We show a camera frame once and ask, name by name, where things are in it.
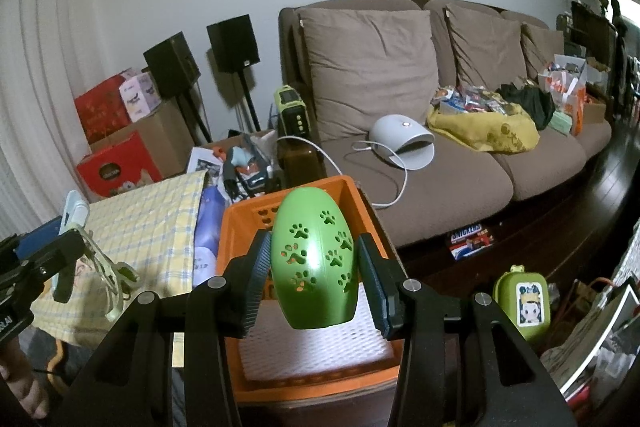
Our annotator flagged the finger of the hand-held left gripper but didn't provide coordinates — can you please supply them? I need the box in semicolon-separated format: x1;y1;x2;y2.
20;227;90;305
0;216;65;269

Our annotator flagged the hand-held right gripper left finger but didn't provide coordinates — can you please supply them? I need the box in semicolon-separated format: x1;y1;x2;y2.
50;229;273;427

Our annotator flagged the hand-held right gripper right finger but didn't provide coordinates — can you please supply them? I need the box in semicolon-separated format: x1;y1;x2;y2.
356;233;578;427

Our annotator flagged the green egg-shaped paw-print case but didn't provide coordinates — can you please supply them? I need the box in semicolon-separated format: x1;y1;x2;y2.
270;188;360;331

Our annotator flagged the orange plastic basket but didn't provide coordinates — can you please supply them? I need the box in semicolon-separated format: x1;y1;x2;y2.
216;175;405;406

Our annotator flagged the white foam net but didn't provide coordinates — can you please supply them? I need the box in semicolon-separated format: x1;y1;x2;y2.
240;302;398;380

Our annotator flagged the person's left hand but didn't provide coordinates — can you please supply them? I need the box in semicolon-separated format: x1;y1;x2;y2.
0;341;51;419

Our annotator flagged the purple printed bag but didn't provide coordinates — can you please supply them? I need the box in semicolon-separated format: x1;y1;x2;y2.
192;184;228;288

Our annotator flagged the yellow plaid tablecloth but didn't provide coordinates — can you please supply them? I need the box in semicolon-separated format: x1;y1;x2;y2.
30;169;211;348

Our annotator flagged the candy bar pack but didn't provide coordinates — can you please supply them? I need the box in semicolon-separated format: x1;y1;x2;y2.
446;222;493;263

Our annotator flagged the red collection gift box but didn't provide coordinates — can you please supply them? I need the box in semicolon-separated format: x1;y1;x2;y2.
76;130;163;202

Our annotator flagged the cluttered open cardboard box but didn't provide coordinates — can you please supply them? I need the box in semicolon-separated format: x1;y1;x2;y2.
187;132;278;198

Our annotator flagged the dark brown container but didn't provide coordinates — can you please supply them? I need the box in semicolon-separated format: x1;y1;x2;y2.
276;139;326;188

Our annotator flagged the brown sofa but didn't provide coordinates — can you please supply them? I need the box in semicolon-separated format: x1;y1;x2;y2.
277;0;613;258

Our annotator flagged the green lunch box with sticker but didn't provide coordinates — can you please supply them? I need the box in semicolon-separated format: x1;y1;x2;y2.
492;264;552;340

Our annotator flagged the brown cardboard box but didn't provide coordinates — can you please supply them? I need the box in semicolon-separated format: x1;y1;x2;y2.
90;99;198;180

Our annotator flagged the white curtain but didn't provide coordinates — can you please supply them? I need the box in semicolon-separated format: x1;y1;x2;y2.
0;0;96;208

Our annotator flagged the white nail lamp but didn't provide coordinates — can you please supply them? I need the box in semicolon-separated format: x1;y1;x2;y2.
369;114;435;171

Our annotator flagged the green portable power station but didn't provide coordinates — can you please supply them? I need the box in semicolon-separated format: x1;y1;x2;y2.
273;85;313;140

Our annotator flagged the small white box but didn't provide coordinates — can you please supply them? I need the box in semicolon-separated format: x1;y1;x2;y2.
119;72;162;122

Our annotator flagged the yellow cloth bag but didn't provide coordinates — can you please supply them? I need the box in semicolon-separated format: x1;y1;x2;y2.
426;104;541;154

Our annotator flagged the black speaker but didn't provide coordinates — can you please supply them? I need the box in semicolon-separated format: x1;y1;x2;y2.
143;33;202;100
206;14;261;74

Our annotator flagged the pile of snack packets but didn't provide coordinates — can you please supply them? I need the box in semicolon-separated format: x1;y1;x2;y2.
432;84;521;115

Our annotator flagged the pile of papers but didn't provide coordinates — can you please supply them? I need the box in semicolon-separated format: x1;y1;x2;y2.
540;282;640;403

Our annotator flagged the large brown back cushion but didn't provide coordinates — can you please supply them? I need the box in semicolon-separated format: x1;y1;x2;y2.
298;9;441;140

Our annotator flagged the dark cloth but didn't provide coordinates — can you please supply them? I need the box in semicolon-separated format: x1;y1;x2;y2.
497;83;556;130

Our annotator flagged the mint green box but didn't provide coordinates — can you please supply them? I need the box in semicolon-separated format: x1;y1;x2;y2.
547;112;573;135

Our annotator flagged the orange and white paper bag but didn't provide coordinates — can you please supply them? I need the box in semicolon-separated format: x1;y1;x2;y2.
542;54;588;135

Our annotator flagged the dark wooden furniture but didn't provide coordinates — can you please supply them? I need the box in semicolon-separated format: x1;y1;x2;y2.
570;2;618;68

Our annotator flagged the white cable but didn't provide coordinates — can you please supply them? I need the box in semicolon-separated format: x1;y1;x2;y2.
277;136;408;210

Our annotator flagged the orange cable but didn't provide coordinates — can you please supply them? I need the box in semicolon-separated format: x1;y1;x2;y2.
565;277;613;308

